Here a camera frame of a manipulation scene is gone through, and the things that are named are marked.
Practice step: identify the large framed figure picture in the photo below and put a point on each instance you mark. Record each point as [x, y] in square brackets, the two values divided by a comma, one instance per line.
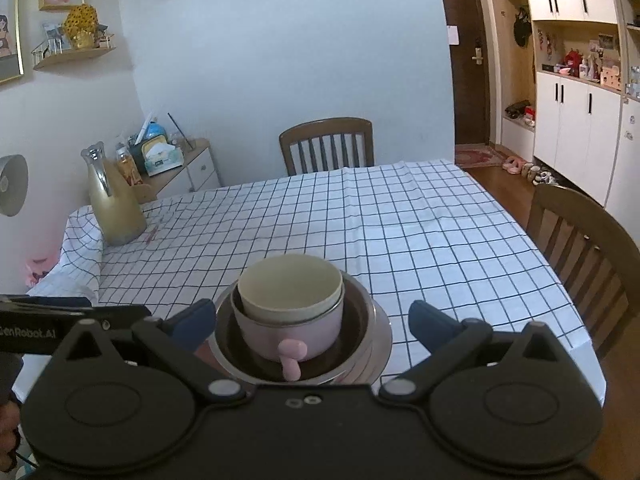
[7, 35]

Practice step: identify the black hanging bag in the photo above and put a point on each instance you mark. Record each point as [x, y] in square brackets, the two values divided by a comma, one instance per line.
[523, 27]

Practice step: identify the blue plastic container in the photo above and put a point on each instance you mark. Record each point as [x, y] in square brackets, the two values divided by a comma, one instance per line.
[157, 132]

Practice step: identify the cream bowl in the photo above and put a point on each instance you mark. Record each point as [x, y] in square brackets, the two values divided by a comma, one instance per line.
[290, 285]

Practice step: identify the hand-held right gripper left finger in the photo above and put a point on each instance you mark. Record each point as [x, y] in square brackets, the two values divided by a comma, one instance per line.
[195, 325]

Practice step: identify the row of shoes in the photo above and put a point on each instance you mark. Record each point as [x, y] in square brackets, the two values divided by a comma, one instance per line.
[530, 170]

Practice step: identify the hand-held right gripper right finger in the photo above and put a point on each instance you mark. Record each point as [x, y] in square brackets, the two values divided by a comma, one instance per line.
[430, 325]

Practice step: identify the gold flower ornament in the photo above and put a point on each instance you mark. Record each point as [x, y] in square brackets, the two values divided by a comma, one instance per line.
[80, 22]

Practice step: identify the cooking oil bottle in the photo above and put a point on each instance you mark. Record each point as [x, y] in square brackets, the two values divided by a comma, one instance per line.
[130, 170]

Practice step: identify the person's left hand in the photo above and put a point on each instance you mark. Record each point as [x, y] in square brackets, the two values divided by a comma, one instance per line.
[7, 425]

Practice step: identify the large white plate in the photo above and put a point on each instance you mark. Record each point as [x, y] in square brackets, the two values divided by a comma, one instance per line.
[386, 335]

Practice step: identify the dark wooden door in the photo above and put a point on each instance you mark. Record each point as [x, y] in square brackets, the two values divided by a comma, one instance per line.
[467, 100]

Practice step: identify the red pen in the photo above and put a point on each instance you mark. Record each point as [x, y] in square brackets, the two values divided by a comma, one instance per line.
[152, 234]

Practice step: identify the white paper notice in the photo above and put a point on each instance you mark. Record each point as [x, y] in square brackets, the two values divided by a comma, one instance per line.
[452, 35]

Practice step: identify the white side cabinet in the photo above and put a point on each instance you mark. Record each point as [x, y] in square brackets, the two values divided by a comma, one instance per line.
[202, 170]

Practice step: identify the pink plush toy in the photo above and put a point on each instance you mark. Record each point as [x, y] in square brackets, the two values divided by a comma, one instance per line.
[42, 267]

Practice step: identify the wooden wall shelf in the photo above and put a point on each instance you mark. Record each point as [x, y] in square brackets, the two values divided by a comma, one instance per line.
[75, 56]

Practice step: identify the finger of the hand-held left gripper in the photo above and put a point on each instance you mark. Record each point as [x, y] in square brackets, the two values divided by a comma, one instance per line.
[125, 316]

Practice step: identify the gold thermos jug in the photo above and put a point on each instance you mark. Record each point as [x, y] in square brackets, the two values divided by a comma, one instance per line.
[117, 210]

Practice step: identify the white tall cabinet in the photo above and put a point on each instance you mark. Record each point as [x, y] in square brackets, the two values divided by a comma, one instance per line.
[570, 125]

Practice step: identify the tissue box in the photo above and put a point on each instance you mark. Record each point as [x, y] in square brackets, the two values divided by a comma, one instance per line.
[162, 162]

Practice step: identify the pink pot with steel lining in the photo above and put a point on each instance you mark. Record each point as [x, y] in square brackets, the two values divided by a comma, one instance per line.
[310, 337]

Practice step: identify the red patterned rug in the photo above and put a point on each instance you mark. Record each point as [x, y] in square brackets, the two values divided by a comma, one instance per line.
[477, 157]

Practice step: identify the wooden slat-back chair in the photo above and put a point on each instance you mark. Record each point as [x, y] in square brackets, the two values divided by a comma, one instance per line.
[590, 220]
[325, 127]

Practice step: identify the white checkered tablecloth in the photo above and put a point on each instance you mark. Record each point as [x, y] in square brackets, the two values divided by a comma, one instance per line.
[400, 235]

